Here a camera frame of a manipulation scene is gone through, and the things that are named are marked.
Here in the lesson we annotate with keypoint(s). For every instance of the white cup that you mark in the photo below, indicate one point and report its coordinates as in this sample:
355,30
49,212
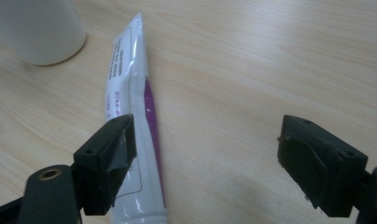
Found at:
37,31

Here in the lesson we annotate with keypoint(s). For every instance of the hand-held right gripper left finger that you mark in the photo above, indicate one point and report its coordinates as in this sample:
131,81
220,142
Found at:
105,155

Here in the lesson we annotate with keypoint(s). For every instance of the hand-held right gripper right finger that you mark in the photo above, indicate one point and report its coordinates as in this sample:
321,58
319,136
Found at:
317,161

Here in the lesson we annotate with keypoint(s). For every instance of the white purple toothpaste tube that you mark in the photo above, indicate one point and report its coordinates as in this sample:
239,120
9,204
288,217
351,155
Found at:
127,77

